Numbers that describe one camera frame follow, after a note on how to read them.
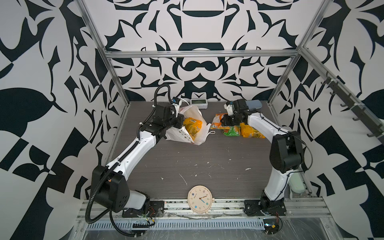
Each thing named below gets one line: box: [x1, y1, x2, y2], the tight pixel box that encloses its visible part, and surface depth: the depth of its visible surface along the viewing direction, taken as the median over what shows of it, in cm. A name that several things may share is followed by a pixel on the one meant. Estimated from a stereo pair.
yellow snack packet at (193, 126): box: [183, 117, 203, 141], surface depth 94 cm
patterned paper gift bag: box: [165, 105, 216, 145], surface depth 91 cm
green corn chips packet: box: [222, 125, 241, 137], surface depth 101 cm
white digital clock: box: [190, 98, 208, 109], surface depth 117 cm
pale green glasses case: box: [288, 172, 306, 194], surface depth 81 cm
